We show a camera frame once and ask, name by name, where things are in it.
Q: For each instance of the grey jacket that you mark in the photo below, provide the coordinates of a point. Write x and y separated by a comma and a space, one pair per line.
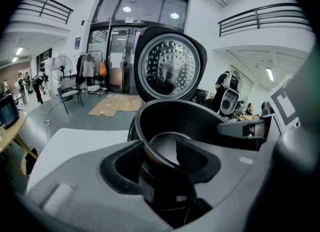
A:
87, 66

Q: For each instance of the flattened cardboard sheet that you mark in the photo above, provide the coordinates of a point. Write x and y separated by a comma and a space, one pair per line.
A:
117, 106

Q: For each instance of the white grey backpack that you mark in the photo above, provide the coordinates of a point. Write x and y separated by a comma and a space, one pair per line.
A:
232, 93

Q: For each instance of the standing floor fan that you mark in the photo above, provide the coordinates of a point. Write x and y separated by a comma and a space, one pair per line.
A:
61, 66

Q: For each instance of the grey padded chair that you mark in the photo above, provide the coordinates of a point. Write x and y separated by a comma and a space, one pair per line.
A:
68, 86

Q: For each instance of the orange bag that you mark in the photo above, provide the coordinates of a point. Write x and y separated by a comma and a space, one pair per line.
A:
102, 69

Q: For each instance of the black metal cabinet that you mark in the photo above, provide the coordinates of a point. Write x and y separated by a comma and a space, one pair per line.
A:
201, 95

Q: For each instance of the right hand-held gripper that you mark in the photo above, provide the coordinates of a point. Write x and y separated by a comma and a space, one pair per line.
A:
285, 106

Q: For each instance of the black clothes rack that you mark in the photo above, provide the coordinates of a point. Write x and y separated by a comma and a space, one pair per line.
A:
102, 56

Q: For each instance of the white floor bag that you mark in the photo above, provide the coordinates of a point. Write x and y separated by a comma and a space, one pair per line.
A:
96, 88

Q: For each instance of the purple rice cooker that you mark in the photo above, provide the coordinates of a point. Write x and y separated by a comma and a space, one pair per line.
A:
170, 61

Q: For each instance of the blue wall poster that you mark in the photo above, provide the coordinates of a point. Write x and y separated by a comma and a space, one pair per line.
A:
77, 43

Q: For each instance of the round wooden side table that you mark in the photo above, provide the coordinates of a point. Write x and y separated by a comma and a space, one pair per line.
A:
12, 136

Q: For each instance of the black hanging garment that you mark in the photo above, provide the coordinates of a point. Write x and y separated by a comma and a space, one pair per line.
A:
78, 71

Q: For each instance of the white power strip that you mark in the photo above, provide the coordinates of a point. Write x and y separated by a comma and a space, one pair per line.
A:
47, 122

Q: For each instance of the black balcony railing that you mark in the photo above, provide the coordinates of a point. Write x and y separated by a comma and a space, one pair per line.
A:
256, 20
43, 8

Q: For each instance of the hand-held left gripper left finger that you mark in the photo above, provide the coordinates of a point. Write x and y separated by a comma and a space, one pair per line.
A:
75, 196

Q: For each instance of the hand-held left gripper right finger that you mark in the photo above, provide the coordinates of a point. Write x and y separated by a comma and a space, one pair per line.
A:
225, 171

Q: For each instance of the dark metal pot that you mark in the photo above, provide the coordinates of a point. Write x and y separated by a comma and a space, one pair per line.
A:
190, 116

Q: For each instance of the fluorescent ceiling light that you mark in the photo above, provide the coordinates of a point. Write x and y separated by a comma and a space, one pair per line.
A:
270, 74

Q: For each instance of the black pot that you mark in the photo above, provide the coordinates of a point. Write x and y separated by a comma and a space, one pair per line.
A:
8, 111

